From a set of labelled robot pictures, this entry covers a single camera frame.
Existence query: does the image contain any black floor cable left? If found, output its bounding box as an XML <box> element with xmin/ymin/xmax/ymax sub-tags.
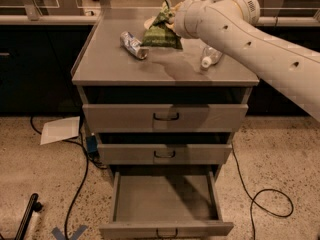
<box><xmin>29</xmin><ymin>115</ymin><xmax>108</xmax><ymax>240</ymax></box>

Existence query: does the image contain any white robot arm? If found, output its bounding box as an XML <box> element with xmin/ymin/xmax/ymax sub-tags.
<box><xmin>169</xmin><ymin>0</ymin><xmax>320</xmax><ymax>121</ymax></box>

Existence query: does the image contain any black stand leg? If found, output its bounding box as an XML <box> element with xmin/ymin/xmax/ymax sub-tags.
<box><xmin>14</xmin><ymin>193</ymin><xmax>43</xmax><ymax>240</ymax></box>

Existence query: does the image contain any blue power adapter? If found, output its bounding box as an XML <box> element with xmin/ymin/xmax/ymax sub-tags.
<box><xmin>86</xmin><ymin>136</ymin><xmax>98</xmax><ymax>153</ymax></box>

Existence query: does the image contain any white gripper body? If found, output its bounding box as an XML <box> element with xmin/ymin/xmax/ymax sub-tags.
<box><xmin>174</xmin><ymin>0</ymin><xmax>202</xmax><ymax>39</ymax></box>

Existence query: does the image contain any green jalapeno chip bag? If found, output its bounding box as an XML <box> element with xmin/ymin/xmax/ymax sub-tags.
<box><xmin>142</xmin><ymin>0</ymin><xmax>182</xmax><ymax>50</ymax></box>

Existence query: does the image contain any grey top drawer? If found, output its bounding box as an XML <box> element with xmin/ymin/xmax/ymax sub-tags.
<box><xmin>83</xmin><ymin>104</ymin><xmax>248</xmax><ymax>133</ymax></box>

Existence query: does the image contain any grey drawer cabinet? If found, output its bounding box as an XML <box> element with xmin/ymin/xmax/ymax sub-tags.
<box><xmin>72</xmin><ymin>8</ymin><xmax>258</xmax><ymax>173</ymax></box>

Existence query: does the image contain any white paper sheet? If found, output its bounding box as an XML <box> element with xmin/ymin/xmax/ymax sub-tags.
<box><xmin>40</xmin><ymin>116</ymin><xmax>80</xmax><ymax>145</ymax></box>

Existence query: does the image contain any black floor cable right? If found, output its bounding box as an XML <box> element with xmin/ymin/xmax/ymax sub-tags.
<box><xmin>230</xmin><ymin>142</ymin><xmax>295</xmax><ymax>240</ymax></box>

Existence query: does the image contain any blue tape cross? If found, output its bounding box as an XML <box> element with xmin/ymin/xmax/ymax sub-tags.
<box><xmin>51</xmin><ymin>224</ymin><xmax>89</xmax><ymax>240</ymax></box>

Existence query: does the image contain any black floor cable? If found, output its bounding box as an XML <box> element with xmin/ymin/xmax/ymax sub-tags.
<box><xmin>230</xmin><ymin>142</ymin><xmax>295</xmax><ymax>240</ymax></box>
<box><xmin>29</xmin><ymin>115</ymin><xmax>108</xmax><ymax>240</ymax></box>

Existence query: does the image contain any clear plastic water bottle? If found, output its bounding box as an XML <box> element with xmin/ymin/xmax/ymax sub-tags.
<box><xmin>201</xmin><ymin>46</ymin><xmax>222</xmax><ymax>70</ymax></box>

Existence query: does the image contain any grey bottom drawer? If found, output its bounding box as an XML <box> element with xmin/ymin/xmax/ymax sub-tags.
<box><xmin>100</xmin><ymin>168</ymin><xmax>233</xmax><ymax>240</ymax></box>

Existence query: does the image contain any crushed silver soda can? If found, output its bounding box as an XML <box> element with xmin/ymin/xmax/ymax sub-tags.
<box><xmin>120</xmin><ymin>31</ymin><xmax>149</xmax><ymax>60</ymax></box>

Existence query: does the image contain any grey drawer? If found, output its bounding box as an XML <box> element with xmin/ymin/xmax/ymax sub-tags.
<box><xmin>98</xmin><ymin>144</ymin><xmax>231</xmax><ymax>165</ymax></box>
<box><xmin>100</xmin><ymin>168</ymin><xmax>233</xmax><ymax>240</ymax></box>
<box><xmin>83</xmin><ymin>104</ymin><xmax>248</xmax><ymax>133</ymax></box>

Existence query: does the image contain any white ceramic bowl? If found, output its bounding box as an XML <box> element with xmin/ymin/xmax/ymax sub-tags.
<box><xmin>144</xmin><ymin>17</ymin><xmax>155</xmax><ymax>29</ymax></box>

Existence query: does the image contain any dark background counter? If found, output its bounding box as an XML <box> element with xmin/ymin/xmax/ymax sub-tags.
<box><xmin>0</xmin><ymin>24</ymin><xmax>320</xmax><ymax>116</ymax></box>

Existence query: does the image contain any grey middle drawer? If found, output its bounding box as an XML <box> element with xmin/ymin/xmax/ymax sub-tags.
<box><xmin>98</xmin><ymin>144</ymin><xmax>231</xmax><ymax>165</ymax></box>

